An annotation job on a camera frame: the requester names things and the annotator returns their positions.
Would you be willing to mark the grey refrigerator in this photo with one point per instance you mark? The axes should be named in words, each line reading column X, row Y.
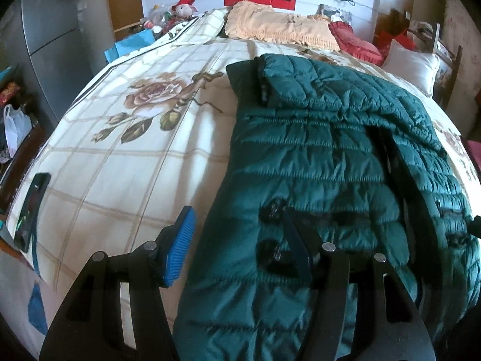
column 56, row 26

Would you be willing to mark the red bag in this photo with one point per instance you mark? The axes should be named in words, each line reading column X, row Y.
column 390, row 39

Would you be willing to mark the brown wooden door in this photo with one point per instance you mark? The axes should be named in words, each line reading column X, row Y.
column 124, row 0

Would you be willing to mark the beige ruffled pillow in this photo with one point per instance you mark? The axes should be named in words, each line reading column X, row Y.
column 278, row 26

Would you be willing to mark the red snack package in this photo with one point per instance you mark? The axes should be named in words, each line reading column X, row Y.
column 9, row 92

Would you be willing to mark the floral cream bed quilt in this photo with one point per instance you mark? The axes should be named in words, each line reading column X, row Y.
column 112, row 180

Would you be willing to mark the framed picture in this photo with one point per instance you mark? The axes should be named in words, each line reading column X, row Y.
column 334, row 13

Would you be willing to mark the black smartphone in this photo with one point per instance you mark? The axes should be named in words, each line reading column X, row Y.
column 32, row 210

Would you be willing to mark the dark red cloth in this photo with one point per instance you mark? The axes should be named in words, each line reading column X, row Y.
column 475, row 150

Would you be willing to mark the red heart cushion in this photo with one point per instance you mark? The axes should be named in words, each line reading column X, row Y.
column 357, row 47

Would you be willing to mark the plush toy with red hat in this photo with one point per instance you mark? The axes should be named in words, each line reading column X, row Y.
column 184, row 8

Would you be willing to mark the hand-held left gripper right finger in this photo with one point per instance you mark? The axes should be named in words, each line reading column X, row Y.
column 298, row 248

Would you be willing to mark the wooden chair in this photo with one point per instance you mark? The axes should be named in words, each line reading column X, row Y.
column 456, row 71

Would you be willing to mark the white plastic bag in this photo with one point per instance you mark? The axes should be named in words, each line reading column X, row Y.
column 17, row 128

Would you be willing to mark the green quilted jacket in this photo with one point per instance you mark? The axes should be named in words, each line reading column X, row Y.
column 319, row 150

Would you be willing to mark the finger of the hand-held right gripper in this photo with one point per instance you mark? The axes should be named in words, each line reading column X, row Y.
column 476, row 227

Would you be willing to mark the white pillow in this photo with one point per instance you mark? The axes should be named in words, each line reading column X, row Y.
column 409, row 66

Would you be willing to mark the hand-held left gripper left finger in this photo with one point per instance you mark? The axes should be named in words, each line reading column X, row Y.
column 180, row 248

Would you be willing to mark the blue box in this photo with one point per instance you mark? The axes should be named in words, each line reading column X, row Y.
column 131, row 43

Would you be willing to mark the dark wooden bed frame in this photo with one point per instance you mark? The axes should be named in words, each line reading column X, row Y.
column 22, row 165

